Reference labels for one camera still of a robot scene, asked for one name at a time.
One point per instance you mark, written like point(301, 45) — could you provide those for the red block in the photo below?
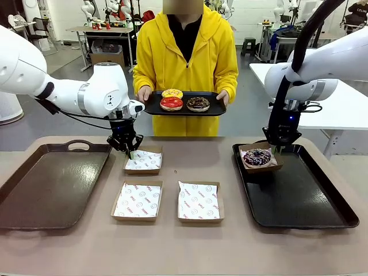
point(97, 26)
point(108, 26)

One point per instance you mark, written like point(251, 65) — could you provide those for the yellow sleeved right forearm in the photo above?
point(142, 77)

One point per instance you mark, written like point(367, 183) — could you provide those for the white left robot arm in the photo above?
point(95, 89)

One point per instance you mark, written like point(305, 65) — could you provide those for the yellow sleeved left forearm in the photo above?
point(228, 77)

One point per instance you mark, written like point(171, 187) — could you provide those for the purple sprinkle donut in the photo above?
point(250, 158)

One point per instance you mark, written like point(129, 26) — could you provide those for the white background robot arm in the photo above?
point(279, 10)
point(86, 8)

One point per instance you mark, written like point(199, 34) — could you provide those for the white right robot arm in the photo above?
point(330, 57)

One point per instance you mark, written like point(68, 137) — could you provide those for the green plastic stool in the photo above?
point(248, 41)

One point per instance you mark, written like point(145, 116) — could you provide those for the blue black cloth pile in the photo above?
point(283, 32)

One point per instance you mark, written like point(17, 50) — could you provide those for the brown cardboard food box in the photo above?
point(201, 221)
point(264, 170)
point(142, 172)
point(135, 218)

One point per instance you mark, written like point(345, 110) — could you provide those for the yellow black toy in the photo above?
point(266, 22)

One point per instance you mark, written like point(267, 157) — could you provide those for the white round pedestal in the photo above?
point(8, 109)

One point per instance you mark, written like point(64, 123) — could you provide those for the person in black sweater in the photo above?
point(358, 11)

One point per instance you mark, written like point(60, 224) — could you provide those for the grey work desk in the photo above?
point(327, 35)

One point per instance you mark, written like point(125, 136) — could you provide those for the chocolate sprinkle donut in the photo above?
point(191, 105)

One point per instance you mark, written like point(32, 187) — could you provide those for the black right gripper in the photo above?
point(287, 129)

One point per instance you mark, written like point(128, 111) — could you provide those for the person's right hand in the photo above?
point(143, 93)

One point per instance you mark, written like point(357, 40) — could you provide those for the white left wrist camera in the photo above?
point(136, 107)

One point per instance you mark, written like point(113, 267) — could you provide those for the wooden top work table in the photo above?
point(86, 28)

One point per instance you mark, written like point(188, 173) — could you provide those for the cardboard carton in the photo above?
point(107, 59)

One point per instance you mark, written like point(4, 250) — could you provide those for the white desk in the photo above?
point(28, 24)

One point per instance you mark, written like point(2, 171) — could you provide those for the red glazed donut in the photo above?
point(176, 105)

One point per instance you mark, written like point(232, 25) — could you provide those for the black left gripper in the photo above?
point(123, 130)

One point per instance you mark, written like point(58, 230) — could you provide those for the yellow glazed donut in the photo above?
point(172, 93)

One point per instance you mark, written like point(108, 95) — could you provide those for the black rectangular serving tray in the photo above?
point(215, 109)

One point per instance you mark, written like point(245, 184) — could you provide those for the red bag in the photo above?
point(148, 15)

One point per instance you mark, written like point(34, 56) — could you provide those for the white table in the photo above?
point(348, 113)

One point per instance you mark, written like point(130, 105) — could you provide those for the person in yellow hoodie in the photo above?
point(161, 57)

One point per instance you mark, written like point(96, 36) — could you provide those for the black office chair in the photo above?
point(40, 27)

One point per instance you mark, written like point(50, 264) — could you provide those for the person's left hand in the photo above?
point(225, 97)

